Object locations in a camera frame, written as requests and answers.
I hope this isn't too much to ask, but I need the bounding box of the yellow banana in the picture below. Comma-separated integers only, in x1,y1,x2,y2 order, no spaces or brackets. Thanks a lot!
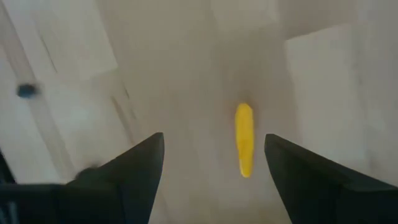
234,102,256,179

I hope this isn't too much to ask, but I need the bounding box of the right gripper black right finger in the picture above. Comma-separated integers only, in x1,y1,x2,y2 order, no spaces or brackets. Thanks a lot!
264,133,398,224

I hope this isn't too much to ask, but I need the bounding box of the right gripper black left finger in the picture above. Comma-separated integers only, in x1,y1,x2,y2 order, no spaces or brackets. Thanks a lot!
57,132,165,224

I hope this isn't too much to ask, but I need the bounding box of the dark toy blackberry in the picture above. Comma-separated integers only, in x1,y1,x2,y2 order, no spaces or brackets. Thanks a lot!
16,83,39,99

